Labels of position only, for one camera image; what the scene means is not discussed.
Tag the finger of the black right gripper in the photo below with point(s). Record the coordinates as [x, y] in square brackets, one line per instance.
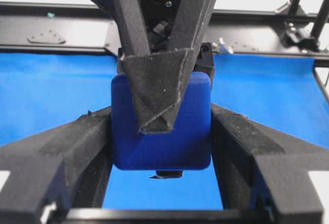
[167, 175]

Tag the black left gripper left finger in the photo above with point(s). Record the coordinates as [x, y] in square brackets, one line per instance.
[66, 167]

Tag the blue table cloth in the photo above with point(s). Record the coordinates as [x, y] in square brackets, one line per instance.
[43, 91]

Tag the right gripper black-teal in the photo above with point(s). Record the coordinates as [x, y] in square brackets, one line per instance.
[161, 40]

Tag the black aluminium table frame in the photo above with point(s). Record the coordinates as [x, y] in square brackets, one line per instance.
[59, 28]

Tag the blue block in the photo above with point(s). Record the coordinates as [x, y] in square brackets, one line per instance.
[186, 147]

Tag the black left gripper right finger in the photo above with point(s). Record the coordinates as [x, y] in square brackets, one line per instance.
[261, 168]

